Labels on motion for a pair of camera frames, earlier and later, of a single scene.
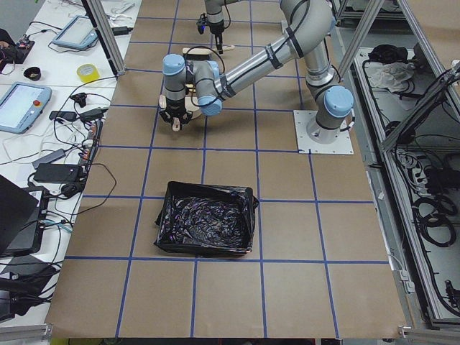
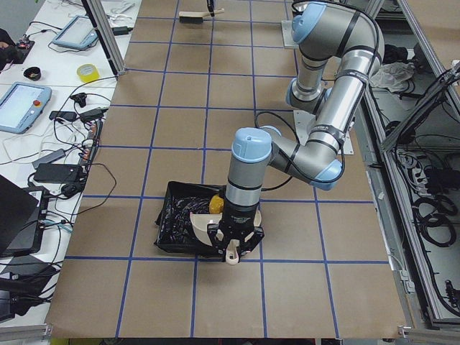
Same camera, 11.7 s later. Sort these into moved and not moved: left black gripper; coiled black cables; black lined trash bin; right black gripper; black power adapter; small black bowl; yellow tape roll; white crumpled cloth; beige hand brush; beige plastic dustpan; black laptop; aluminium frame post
Moved: beige plastic dustpan; beige hand brush; right black gripper; left black gripper
Not moved: white crumpled cloth; yellow tape roll; black lined trash bin; black laptop; aluminium frame post; small black bowl; coiled black cables; black power adapter
